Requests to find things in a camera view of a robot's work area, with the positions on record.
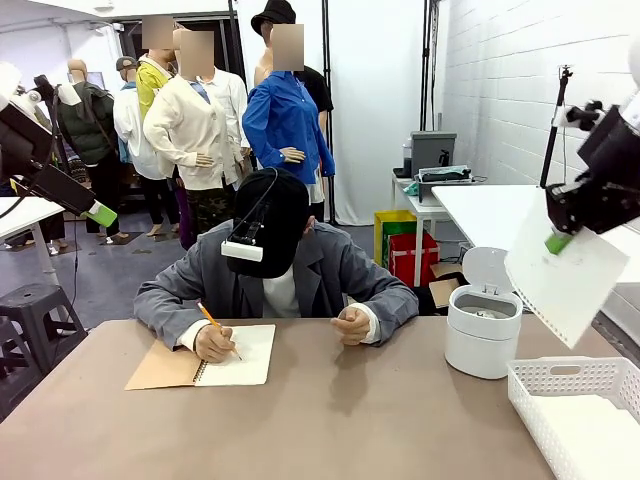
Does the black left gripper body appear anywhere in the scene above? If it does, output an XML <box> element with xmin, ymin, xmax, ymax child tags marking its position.
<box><xmin>0</xmin><ymin>103</ymin><xmax>55</xmax><ymax>182</ymax></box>

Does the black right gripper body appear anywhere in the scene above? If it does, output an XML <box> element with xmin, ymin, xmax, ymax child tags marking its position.
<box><xmin>577</xmin><ymin>105</ymin><xmax>640</xmax><ymax>235</ymax></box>

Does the white paper sheet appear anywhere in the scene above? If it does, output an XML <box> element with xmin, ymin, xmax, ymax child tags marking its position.
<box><xmin>503</xmin><ymin>187</ymin><xmax>631</xmax><ymax>350</ymax></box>

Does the yellow pencil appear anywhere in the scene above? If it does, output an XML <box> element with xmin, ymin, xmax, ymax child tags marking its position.
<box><xmin>196</xmin><ymin>301</ymin><xmax>244</xmax><ymax>361</ymax></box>

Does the spiral notebook brown cover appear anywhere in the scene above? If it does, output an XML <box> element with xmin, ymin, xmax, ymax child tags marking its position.
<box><xmin>124</xmin><ymin>323</ymin><xmax>277</xmax><ymax>392</ymax></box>

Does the person's left forearm grey sleeve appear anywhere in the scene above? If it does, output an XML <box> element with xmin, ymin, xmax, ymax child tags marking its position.
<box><xmin>344</xmin><ymin>284</ymin><xmax>420</xmax><ymax>346</ymax></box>

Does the person's right forearm grey sleeve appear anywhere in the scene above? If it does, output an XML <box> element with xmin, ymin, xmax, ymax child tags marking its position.
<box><xmin>133</xmin><ymin>289</ymin><xmax>209</xmax><ymax>351</ymax></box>

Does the person's right hand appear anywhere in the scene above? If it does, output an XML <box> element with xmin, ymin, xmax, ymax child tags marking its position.
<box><xmin>193</xmin><ymin>323</ymin><xmax>236</xmax><ymax>364</ymax></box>

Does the person's left hand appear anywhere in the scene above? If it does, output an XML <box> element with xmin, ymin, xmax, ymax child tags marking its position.
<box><xmin>329</xmin><ymin>305</ymin><xmax>372</xmax><ymax>346</ymax></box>

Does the dark green jacket mannequin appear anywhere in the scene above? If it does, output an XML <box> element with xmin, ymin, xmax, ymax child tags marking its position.
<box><xmin>55</xmin><ymin>58</ymin><xmax>126</xmax><ymax>239</ymax></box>

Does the grey cap white shirt mannequin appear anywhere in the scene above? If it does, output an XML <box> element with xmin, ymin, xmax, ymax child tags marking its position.
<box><xmin>112</xmin><ymin>56</ymin><xmax>174</xmax><ymax>237</ymax></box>

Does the black plastic stool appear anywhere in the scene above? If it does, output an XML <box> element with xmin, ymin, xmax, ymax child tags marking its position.
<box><xmin>0</xmin><ymin>283</ymin><xmax>89</xmax><ymax>374</ymax></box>
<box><xmin>0</xmin><ymin>315</ymin><xmax>44</xmax><ymax>424</ymax></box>

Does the cream cardigan mannequin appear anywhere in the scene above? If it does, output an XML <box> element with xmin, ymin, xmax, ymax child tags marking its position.
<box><xmin>143</xmin><ymin>30</ymin><xmax>246</xmax><ymax>241</ymax></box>

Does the yellow shirt mannequin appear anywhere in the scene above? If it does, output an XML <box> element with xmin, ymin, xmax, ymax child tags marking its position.
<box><xmin>134</xmin><ymin>13</ymin><xmax>177</xmax><ymax>121</ymax></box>

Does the grey tray with teal items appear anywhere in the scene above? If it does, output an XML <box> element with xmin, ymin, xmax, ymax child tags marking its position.
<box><xmin>417</xmin><ymin>164</ymin><xmax>474</xmax><ymax>204</ymax></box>

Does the small white table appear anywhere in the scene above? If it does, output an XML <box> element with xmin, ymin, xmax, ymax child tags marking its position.
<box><xmin>392</xmin><ymin>174</ymin><xmax>451</xmax><ymax>289</ymax></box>

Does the grey box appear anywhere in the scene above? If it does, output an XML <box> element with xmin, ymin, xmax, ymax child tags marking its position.
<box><xmin>409</xmin><ymin>130</ymin><xmax>458</xmax><ymax>176</ymax></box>

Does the brown cardboard box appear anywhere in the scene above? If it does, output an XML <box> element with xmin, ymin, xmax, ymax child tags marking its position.
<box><xmin>428</xmin><ymin>262</ymin><xmax>464</xmax><ymax>309</ymax></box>

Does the white lidded trash bin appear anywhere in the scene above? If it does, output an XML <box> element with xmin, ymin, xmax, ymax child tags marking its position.
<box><xmin>444</xmin><ymin>246</ymin><xmax>525</xmax><ymax>380</ymax></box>

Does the green bag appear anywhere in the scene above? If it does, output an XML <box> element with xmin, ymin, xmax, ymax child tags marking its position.
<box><xmin>382</xmin><ymin>219</ymin><xmax>426</xmax><ymax>264</ymax></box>

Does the yellow bag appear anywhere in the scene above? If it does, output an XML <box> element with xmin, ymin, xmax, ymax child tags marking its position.
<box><xmin>374</xmin><ymin>209</ymin><xmax>419</xmax><ymax>266</ymax></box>

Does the white shirt beige trousers mannequin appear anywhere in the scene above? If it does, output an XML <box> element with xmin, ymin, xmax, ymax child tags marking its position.
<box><xmin>212</xmin><ymin>67</ymin><xmax>253</xmax><ymax>191</ymax></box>

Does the white perforated plastic basket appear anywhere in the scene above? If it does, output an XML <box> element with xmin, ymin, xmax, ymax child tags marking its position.
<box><xmin>506</xmin><ymin>356</ymin><xmax>640</xmax><ymax>480</ymax></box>

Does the black stand pole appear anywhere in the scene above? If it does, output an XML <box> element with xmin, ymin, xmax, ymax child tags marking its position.
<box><xmin>227</xmin><ymin>0</ymin><xmax>247</xmax><ymax>81</ymax></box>
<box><xmin>322</xmin><ymin>0</ymin><xmax>337</xmax><ymax>225</ymax></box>
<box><xmin>422</xmin><ymin>0</ymin><xmax>442</xmax><ymax>132</ymax></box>

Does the black cap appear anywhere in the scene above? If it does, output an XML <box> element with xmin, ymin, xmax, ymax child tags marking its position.
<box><xmin>225</xmin><ymin>167</ymin><xmax>311</xmax><ymax>280</ymax></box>

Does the blue shirt mannequin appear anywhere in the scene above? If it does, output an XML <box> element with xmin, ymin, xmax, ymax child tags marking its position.
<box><xmin>242</xmin><ymin>23</ymin><xmax>336</xmax><ymax>209</ymax></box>

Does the white undershirt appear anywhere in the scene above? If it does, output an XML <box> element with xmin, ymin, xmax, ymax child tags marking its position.
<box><xmin>262</xmin><ymin>264</ymin><xmax>301</xmax><ymax>319</ymax></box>

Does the person in grey jacket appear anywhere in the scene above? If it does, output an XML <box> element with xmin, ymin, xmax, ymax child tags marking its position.
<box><xmin>133</xmin><ymin>219</ymin><xmax>420</xmax><ymax>351</ymax></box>

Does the black hat mannequin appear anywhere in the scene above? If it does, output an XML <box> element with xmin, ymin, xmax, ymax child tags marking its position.
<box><xmin>250</xmin><ymin>0</ymin><xmax>335</xmax><ymax>151</ymax></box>

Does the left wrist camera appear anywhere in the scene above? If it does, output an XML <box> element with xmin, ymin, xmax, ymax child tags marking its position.
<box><xmin>33</xmin><ymin>74</ymin><xmax>81</xmax><ymax>107</ymax></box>

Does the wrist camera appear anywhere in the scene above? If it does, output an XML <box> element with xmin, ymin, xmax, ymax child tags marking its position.
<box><xmin>558</xmin><ymin>99</ymin><xmax>607</xmax><ymax>132</ymax></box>
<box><xmin>33</xmin><ymin>74</ymin><xmax>81</xmax><ymax>107</ymax></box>

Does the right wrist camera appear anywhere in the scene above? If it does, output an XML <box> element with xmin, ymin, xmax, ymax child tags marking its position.
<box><xmin>558</xmin><ymin>99</ymin><xmax>607</xmax><ymax>132</ymax></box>

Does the black clamp-mounted camera pole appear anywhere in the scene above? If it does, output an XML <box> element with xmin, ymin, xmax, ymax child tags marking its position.
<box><xmin>539</xmin><ymin>64</ymin><xmax>575</xmax><ymax>190</ymax></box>

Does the head-mounted camera white box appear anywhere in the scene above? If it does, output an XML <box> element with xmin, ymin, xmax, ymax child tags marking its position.
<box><xmin>220</xmin><ymin>218</ymin><xmax>265</xmax><ymax>263</ymax></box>

